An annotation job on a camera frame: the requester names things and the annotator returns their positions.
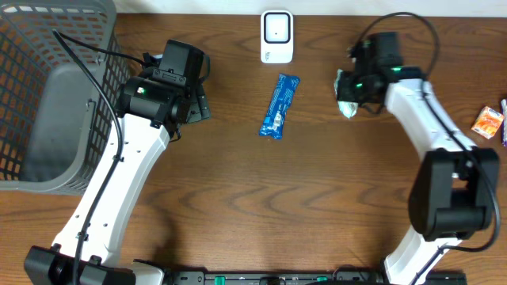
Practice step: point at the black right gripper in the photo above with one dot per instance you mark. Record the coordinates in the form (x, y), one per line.
(344, 93)

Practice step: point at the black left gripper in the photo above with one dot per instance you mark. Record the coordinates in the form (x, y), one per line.
(200, 108)

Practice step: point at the teal wet wipes pack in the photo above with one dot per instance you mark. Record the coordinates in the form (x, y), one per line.
(347, 109)

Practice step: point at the blue Oreo cookie pack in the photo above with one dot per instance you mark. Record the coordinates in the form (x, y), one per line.
(283, 94)

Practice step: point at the pink purple floral packet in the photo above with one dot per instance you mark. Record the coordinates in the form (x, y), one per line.
(504, 124)

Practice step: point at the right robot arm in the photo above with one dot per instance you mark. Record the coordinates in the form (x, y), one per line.
(454, 193)

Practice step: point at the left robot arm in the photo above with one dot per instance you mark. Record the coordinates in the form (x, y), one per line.
(147, 116)

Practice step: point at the grey plastic mesh basket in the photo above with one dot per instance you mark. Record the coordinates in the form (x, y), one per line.
(60, 69)

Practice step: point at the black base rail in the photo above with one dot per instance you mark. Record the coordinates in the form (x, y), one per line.
(301, 278)

